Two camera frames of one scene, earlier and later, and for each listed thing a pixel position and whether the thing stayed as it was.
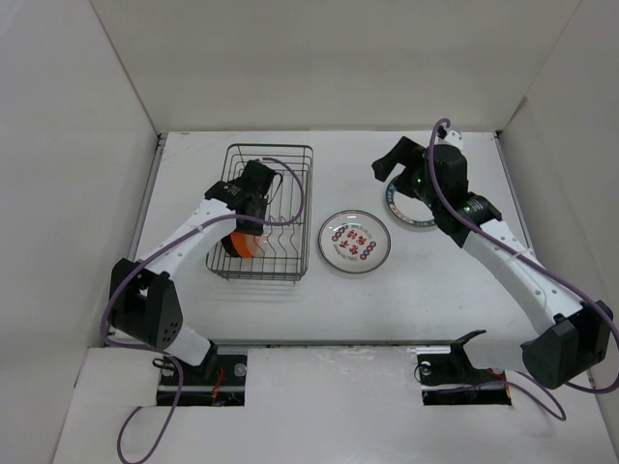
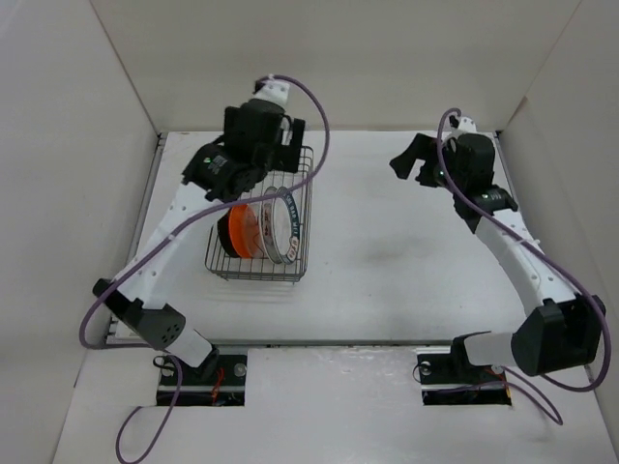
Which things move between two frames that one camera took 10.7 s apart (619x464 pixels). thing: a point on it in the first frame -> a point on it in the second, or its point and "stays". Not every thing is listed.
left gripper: (253, 228) -> (284, 158)
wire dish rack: (286, 247) stays
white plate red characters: (354, 242) -> (268, 231)
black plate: (228, 246) stays
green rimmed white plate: (410, 210) -> (285, 226)
